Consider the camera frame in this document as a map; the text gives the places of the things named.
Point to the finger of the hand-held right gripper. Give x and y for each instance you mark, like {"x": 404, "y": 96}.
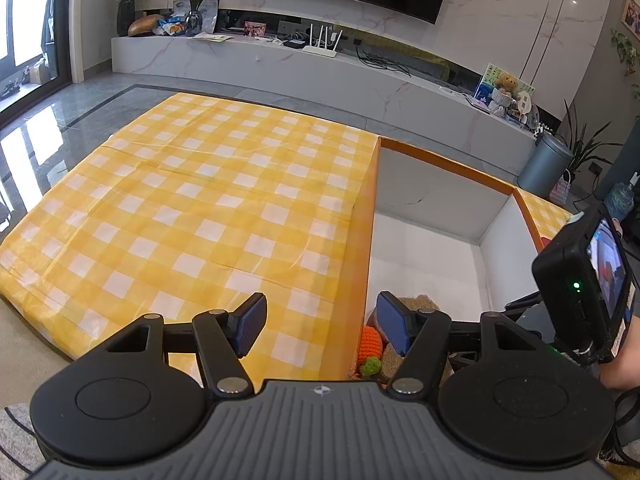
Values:
{"x": 522, "y": 302}

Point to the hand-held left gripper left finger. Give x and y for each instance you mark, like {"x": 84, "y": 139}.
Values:
{"x": 249, "y": 322}

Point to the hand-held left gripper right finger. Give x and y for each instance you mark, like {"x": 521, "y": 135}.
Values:
{"x": 392, "y": 322}

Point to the orange-rimmed white box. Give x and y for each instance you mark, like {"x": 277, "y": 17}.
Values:
{"x": 425, "y": 240}

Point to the person's right forearm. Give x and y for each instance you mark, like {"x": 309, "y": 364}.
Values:
{"x": 622, "y": 367}

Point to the orange crochet carrot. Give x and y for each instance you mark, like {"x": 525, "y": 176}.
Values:
{"x": 371, "y": 342}

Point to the tan fuzzy loofah pad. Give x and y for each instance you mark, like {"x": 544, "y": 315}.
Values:
{"x": 425, "y": 304}

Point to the blue water bottle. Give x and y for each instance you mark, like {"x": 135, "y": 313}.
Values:
{"x": 620, "y": 202}

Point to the grey trash can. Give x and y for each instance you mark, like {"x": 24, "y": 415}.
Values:
{"x": 544, "y": 167}

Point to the potted floor plant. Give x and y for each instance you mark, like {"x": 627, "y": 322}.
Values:
{"x": 585, "y": 147}

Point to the yellow checkered tablecloth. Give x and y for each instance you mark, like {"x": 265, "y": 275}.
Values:
{"x": 190, "y": 200}

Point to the brown teddy bear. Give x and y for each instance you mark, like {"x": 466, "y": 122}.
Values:
{"x": 505, "y": 92}

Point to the colourful picture card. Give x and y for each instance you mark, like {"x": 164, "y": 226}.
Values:
{"x": 492, "y": 75}

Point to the hanging vine plant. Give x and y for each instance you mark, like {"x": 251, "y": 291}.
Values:
{"x": 626, "y": 50}

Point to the grey striped rug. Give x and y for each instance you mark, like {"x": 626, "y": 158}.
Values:
{"x": 20, "y": 435}

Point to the white router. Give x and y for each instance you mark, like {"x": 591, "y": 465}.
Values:
{"x": 320, "y": 51}

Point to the papers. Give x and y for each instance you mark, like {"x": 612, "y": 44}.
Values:
{"x": 212, "y": 36}

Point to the pink card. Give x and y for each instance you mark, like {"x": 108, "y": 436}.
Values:
{"x": 255, "y": 29}

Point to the snack bag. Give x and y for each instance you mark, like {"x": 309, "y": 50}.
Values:
{"x": 170, "y": 25}

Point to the bread-shaped cushion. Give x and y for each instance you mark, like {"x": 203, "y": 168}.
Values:
{"x": 145, "y": 26}

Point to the dark vase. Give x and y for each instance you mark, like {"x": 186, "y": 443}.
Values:
{"x": 125, "y": 16}

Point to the glass balcony door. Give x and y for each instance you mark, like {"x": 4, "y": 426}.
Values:
{"x": 25, "y": 20}

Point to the framed wall picture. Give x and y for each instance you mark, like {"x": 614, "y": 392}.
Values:
{"x": 632, "y": 11}

